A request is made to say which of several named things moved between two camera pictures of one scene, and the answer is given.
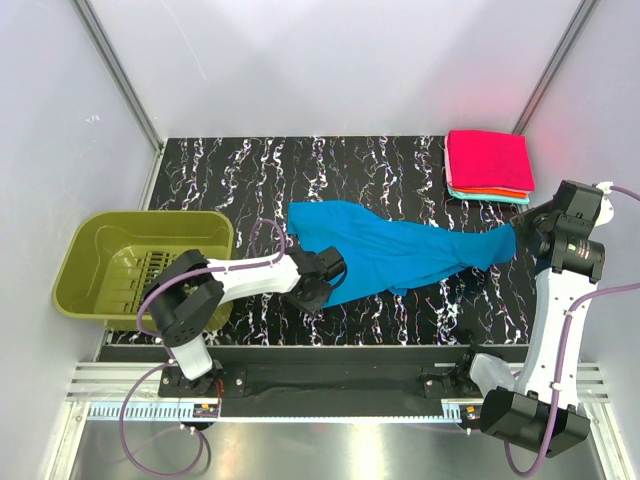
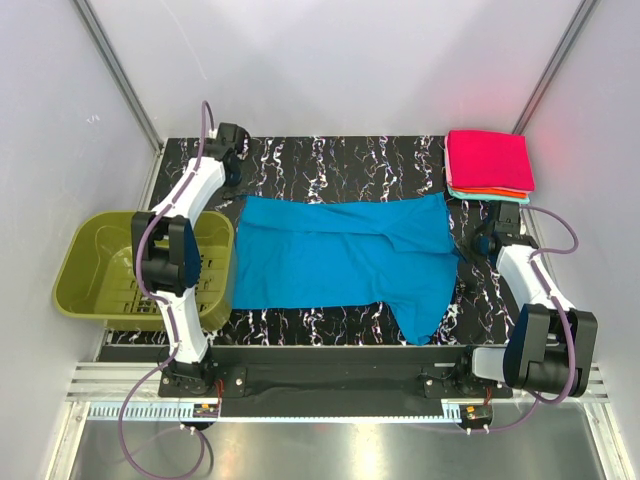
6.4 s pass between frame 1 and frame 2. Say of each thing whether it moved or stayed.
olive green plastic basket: stayed
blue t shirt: moved
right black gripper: moved
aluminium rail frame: stayed
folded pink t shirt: stayed
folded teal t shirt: stayed
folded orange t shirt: stayed
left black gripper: moved
